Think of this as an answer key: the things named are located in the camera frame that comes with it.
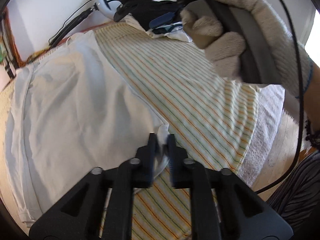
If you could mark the pile of black clothes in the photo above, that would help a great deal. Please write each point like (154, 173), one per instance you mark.
(151, 15)

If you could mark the striped yellow bed sheet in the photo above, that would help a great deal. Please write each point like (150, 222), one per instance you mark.
(213, 119)

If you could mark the white terry towel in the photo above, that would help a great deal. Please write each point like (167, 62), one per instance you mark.
(270, 108)

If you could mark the white tank top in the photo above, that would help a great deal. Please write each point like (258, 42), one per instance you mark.
(71, 112)

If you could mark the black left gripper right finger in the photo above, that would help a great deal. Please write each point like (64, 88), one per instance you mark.
(222, 206)

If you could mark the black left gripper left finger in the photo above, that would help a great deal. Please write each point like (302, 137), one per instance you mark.
(100, 205)

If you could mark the black ring light tripod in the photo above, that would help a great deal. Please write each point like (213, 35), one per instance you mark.
(71, 25)

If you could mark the crumpled white patterned garment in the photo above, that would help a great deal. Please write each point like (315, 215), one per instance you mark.
(173, 31)

